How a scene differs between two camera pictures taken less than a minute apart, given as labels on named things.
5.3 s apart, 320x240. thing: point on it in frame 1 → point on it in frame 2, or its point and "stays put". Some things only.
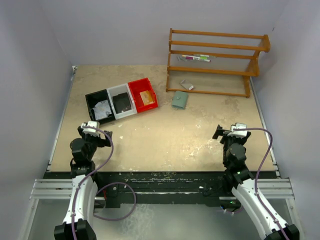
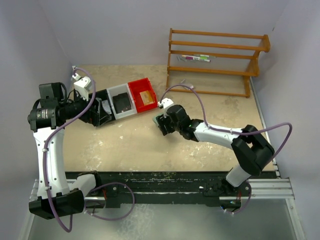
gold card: x=146 y=97 stays put
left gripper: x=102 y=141 → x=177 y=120
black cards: x=121 y=102 stays put
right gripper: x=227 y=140 → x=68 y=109
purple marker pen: x=191 y=57 stays put
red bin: x=139 y=86 stays put
